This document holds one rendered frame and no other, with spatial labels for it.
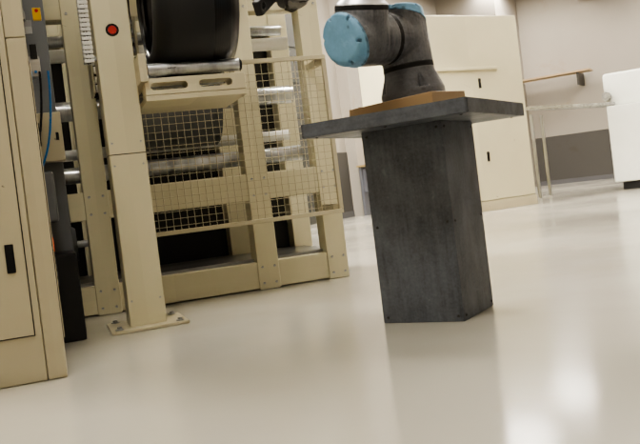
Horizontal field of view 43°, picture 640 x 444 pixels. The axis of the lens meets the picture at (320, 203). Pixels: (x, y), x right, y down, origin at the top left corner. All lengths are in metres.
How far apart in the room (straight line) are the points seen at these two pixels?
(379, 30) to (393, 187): 0.44
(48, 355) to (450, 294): 1.09
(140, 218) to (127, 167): 0.19
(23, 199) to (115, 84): 0.85
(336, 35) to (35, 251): 0.99
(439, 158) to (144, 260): 1.19
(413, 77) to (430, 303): 0.64
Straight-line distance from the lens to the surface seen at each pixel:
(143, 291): 2.93
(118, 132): 2.93
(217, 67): 2.94
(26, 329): 2.24
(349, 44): 2.22
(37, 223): 2.22
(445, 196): 2.24
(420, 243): 2.29
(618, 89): 10.02
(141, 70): 2.86
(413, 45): 2.35
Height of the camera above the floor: 0.41
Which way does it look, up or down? 1 degrees down
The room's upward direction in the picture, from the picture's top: 7 degrees counter-clockwise
